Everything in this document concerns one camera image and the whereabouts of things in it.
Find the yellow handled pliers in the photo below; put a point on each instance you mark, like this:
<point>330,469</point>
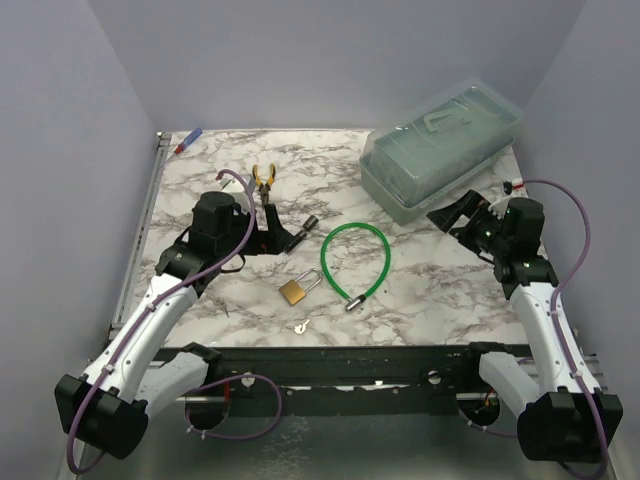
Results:
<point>264,186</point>

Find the brass padlock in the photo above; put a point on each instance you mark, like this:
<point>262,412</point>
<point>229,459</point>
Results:
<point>293,291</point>

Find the aluminium side rail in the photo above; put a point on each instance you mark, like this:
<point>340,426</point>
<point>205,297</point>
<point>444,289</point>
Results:
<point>124,300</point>

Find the green cable lock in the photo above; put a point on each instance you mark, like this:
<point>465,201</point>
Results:
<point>331,264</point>

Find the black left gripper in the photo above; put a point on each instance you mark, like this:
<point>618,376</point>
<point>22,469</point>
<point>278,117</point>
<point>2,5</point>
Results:
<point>271,241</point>

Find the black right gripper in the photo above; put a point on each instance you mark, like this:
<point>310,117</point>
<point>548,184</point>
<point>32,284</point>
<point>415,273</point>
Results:
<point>447,216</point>

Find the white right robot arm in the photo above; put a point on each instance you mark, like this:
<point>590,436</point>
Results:
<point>563,415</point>

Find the black T-shaped tool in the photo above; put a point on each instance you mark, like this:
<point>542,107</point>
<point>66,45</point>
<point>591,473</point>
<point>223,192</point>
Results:
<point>307,227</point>

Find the translucent green plastic toolbox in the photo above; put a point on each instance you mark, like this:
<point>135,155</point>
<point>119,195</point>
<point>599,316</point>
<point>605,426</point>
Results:
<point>408,165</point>

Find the blue red screwdriver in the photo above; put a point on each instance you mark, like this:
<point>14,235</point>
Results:
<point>187,141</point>

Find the small silver key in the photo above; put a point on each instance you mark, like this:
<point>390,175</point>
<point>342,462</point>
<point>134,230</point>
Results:
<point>301,328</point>

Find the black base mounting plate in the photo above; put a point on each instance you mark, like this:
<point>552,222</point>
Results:
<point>343,381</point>

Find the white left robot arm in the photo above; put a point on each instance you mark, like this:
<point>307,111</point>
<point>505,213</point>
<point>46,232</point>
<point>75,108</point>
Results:
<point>111,404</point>

